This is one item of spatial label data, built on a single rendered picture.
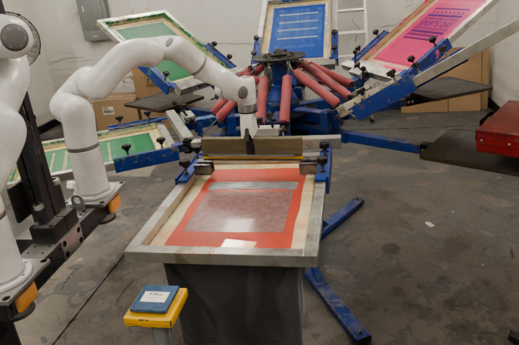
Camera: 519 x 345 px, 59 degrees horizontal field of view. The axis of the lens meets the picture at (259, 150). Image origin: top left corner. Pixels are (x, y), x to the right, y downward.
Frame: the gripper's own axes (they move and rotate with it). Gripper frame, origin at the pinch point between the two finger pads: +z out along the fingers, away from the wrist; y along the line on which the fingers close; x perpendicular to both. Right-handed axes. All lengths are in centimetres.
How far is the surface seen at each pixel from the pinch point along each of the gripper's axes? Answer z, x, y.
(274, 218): 14.0, 13.3, 32.2
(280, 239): 14, 17, 45
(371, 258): 108, 50, -87
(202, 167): 8.3, -21.4, 0.4
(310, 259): 12, 28, 59
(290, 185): 13.2, 15.5, 7.2
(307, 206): 13.8, 23.8, 23.3
